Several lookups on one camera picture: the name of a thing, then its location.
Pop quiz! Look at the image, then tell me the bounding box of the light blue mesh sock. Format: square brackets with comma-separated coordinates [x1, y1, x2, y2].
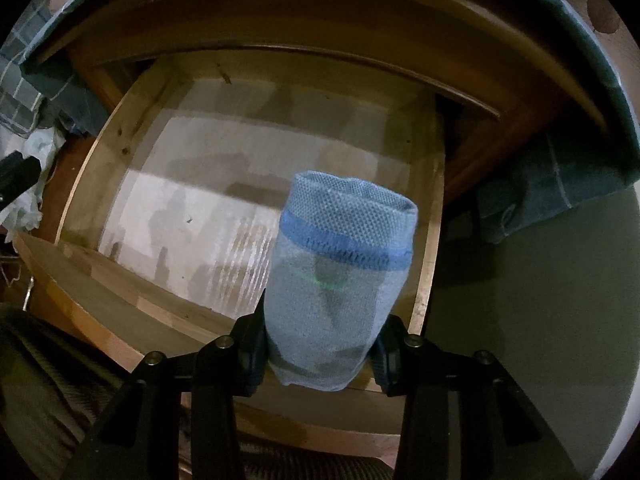
[264, 171, 419, 392]

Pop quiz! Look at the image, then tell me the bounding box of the wooden drawer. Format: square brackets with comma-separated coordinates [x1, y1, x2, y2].
[12, 46, 446, 461]

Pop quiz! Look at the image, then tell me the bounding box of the white crumpled plastic sheet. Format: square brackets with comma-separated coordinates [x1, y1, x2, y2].
[1, 127, 65, 243]

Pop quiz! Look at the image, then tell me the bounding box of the grey plaid fabric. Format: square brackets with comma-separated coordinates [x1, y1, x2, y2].
[0, 0, 52, 138]

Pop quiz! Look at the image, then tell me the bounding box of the blue checked cloth cover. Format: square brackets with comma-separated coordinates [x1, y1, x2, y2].
[21, 0, 639, 242]

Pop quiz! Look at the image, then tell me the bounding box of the brown wooden nightstand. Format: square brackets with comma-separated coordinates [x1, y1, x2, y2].
[28, 0, 604, 194]

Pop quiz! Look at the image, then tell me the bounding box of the leaf pattern curtain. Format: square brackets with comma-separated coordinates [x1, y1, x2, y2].
[567, 0, 639, 117]

